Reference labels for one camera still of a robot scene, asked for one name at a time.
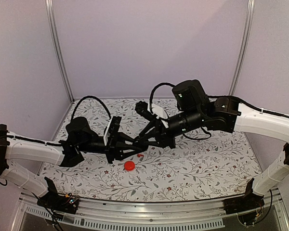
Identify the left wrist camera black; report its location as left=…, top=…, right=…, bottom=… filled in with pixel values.
left=103, top=116, right=122, bottom=146

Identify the aluminium frame post left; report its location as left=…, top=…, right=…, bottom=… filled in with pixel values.
left=45, top=0, right=75, bottom=103

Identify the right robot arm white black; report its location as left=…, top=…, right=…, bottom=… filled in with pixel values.
left=135, top=79, right=289, bottom=210

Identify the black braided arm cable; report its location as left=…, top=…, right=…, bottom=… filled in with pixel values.
left=149, top=82, right=176, bottom=114
left=74, top=95, right=113, bottom=121

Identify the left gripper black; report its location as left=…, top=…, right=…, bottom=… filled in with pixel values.
left=78, top=132, right=142, bottom=164

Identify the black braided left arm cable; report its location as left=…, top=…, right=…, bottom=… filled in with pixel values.
left=74, top=95, right=113, bottom=121

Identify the aluminium frame post right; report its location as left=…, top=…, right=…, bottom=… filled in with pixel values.
left=228, top=0, right=255, bottom=95

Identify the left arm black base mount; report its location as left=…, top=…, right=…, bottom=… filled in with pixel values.
left=37, top=177, right=79, bottom=214

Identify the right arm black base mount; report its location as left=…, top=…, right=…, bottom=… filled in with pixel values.
left=223, top=179, right=264, bottom=215

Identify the aluminium rail base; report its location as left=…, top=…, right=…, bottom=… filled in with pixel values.
left=12, top=189, right=289, bottom=231

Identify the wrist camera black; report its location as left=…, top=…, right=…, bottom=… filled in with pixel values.
left=135, top=101, right=169, bottom=128
left=103, top=116, right=122, bottom=146

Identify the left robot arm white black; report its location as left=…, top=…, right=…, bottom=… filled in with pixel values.
left=0, top=116, right=148, bottom=209

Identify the aluminium frame post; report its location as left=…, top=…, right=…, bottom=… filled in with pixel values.
left=45, top=0, right=75, bottom=103
left=228, top=0, right=255, bottom=95

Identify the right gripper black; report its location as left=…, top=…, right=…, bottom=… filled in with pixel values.
left=136, top=108, right=204, bottom=151

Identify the red round charging case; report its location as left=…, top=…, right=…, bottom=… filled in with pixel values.
left=124, top=161, right=135, bottom=171

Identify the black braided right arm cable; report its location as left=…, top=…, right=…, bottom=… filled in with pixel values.
left=149, top=82, right=176, bottom=114

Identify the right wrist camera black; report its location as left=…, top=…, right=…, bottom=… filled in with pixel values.
left=135, top=101, right=169, bottom=128

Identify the black earbud charging case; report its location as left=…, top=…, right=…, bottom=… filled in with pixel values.
left=132, top=137, right=145, bottom=148

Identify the floral patterned table mat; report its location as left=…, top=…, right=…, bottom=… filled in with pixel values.
left=37, top=97, right=263, bottom=202

